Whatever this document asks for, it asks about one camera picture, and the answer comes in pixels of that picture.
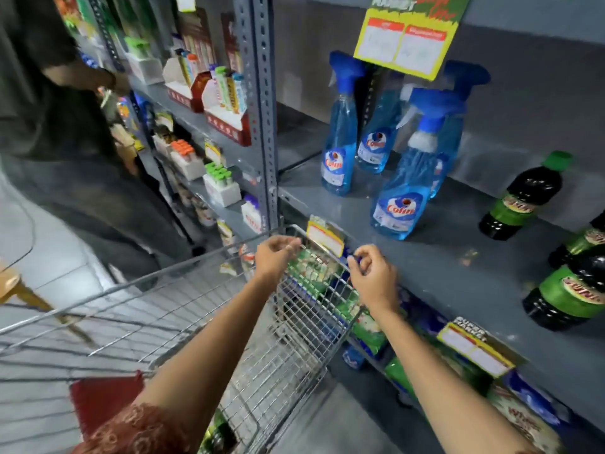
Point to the person's right hand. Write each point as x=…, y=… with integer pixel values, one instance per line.
x=378, y=286

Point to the person's left hand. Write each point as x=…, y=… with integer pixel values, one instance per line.
x=272, y=257

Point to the person's left fingers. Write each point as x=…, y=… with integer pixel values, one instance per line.
x=289, y=245

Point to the person's right thumb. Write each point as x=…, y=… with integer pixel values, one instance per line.
x=355, y=269

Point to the person's left forearm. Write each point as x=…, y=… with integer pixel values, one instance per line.
x=208, y=354

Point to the person's right forearm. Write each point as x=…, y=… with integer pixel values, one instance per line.
x=439, y=387

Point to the yellow shelf price tag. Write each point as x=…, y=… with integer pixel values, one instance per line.
x=212, y=152
x=475, y=348
x=325, y=237

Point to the white and purple box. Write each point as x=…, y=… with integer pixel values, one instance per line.
x=251, y=215

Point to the white box of green-capped tubes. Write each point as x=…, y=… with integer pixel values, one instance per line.
x=143, y=63
x=221, y=188

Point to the blue glass cleaner spray bottle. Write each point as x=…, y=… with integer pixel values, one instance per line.
x=406, y=193
x=339, y=146
x=451, y=127
x=380, y=132

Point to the white box of orange-capped tubes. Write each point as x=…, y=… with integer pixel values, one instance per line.
x=186, y=161

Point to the red white tube display box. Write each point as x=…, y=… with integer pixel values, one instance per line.
x=228, y=113
x=182, y=87

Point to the grey metal shelf rack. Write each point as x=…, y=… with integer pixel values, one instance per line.
x=189, y=122

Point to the dark bottle with green label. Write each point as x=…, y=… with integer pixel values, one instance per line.
x=569, y=290
x=579, y=243
x=522, y=200

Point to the green bottle in cart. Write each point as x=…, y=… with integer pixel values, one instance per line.
x=216, y=437

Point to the blue detergent packet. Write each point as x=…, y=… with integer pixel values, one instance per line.
x=536, y=397

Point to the white and green detergent packet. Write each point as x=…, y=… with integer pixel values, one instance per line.
x=524, y=420

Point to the brown product display box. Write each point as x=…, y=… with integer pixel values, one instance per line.
x=196, y=35

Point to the yellow and green hanging sign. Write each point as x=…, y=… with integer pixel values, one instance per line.
x=409, y=40

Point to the red patterned sleeve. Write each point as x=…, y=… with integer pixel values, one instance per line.
x=137, y=432

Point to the red plastic cart seat flap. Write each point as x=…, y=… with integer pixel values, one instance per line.
x=101, y=397

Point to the wooden stool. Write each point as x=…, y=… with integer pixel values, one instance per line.
x=19, y=290

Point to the grey perforated metal shelf post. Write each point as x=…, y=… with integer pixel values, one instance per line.
x=259, y=113

